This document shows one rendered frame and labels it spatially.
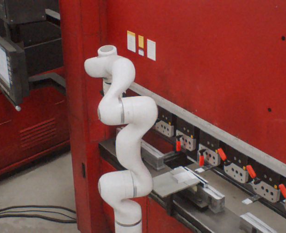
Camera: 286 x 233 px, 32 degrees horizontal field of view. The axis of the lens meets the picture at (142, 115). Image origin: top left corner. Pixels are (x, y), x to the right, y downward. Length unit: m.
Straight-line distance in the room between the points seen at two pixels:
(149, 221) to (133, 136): 1.37
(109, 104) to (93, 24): 1.43
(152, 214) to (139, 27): 1.15
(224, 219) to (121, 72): 1.21
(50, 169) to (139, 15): 2.43
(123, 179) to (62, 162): 3.00
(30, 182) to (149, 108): 3.05
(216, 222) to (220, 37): 1.00
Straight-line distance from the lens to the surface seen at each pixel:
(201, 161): 2.66
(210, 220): 2.76
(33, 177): 4.85
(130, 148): 1.93
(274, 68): 2.17
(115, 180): 2.07
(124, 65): 1.88
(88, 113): 3.38
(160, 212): 3.06
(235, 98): 2.38
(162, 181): 2.82
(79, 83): 3.30
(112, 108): 1.82
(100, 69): 2.14
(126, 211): 2.14
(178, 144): 2.79
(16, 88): 3.25
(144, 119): 1.86
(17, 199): 4.59
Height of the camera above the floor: 2.53
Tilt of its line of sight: 25 degrees down
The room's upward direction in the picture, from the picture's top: 1 degrees counter-clockwise
